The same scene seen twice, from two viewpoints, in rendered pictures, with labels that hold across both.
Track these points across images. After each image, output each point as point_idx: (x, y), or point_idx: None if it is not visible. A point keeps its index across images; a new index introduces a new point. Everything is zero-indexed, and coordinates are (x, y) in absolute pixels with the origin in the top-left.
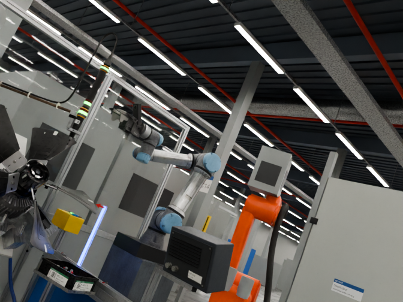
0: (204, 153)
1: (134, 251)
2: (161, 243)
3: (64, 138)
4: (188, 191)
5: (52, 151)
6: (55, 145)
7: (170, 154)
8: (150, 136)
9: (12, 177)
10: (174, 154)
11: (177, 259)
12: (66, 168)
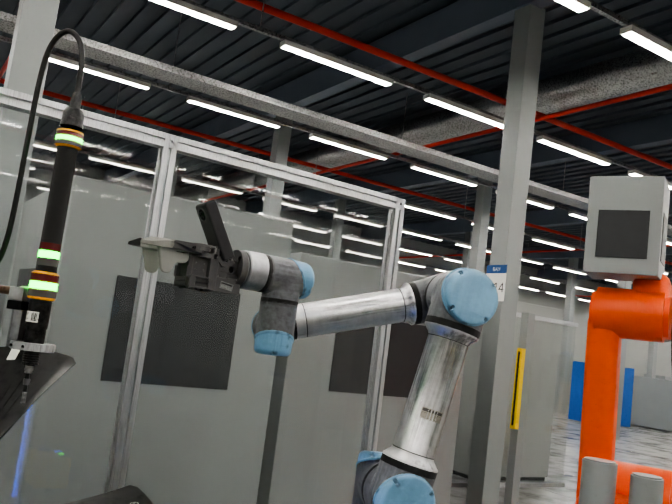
0: (441, 275)
1: None
2: None
3: (38, 360)
4: (426, 397)
5: (1, 417)
6: (10, 394)
7: (350, 304)
8: (272, 281)
9: None
10: (363, 301)
11: None
12: (129, 396)
